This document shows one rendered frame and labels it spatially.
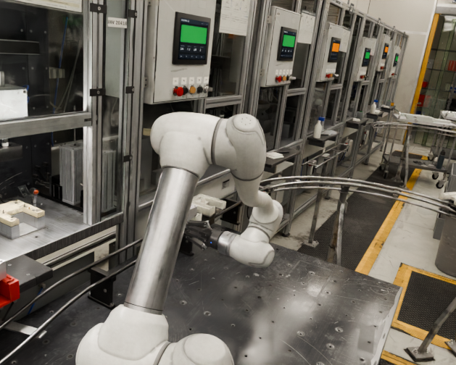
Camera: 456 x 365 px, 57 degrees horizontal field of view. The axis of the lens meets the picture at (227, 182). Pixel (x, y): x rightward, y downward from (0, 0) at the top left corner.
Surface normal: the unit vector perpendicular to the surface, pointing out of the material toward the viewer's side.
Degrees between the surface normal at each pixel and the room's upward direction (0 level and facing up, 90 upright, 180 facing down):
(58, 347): 0
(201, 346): 6
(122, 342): 53
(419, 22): 90
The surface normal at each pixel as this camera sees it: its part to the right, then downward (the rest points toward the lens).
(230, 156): -0.12, 0.72
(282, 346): 0.11, -0.94
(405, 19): -0.49, 0.22
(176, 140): -0.22, -0.21
